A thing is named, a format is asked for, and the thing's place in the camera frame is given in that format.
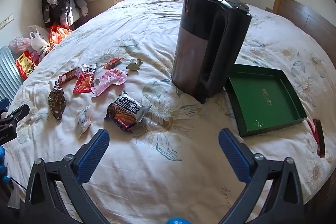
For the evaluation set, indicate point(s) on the small red candy bar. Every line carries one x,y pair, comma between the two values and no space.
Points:
113,63

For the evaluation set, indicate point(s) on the small white candy packet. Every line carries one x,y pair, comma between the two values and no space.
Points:
83,121

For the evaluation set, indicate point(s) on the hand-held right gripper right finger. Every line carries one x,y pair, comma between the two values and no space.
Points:
233,155

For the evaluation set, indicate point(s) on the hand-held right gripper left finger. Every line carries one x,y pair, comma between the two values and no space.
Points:
94,155

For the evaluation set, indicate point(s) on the blue white wafer packet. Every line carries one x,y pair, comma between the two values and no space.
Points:
126,112

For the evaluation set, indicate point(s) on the dark red snack packet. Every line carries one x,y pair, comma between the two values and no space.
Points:
67,78

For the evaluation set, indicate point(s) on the pink plastic bag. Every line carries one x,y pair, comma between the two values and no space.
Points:
18,44

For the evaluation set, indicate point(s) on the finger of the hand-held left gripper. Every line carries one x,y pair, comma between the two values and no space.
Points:
17,113

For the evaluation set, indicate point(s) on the white wall socket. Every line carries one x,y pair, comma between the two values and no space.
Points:
5,20

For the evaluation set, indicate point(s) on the yellow red snack bag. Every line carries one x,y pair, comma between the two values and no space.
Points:
25,64

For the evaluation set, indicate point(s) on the black electric kettle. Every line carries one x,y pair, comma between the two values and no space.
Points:
199,56

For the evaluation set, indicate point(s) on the brown wooden headboard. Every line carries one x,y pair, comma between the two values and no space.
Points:
302,14

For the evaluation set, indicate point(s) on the red plastic bag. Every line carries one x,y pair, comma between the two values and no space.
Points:
59,35

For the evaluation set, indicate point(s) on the brown snack packet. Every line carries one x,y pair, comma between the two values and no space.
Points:
56,104

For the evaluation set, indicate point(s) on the light blue suitcase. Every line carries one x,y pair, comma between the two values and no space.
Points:
8,74

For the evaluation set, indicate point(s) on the pink cartoon snack packet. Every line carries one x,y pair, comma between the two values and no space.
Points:
110,79

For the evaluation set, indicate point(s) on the green box tray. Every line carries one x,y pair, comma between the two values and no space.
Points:
262,100

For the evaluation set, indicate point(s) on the white plastic bag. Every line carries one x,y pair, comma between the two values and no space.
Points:
38,40

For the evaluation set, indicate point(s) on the green wrapped candy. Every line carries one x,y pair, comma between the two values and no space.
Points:
133,65

